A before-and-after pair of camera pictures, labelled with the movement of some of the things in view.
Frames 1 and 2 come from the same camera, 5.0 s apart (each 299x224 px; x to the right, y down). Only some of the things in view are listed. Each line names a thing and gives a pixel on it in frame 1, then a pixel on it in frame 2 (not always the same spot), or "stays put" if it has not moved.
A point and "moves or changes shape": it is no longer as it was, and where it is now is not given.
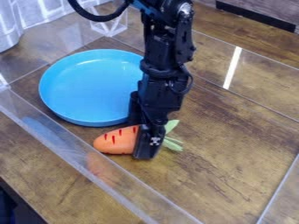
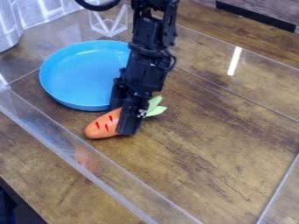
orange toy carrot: [118, 142] -> [104, 127]
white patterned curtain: [23, 13] stays put
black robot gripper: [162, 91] -> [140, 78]
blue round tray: [87, 86] moves or changes shape
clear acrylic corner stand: [112, 26] stays put
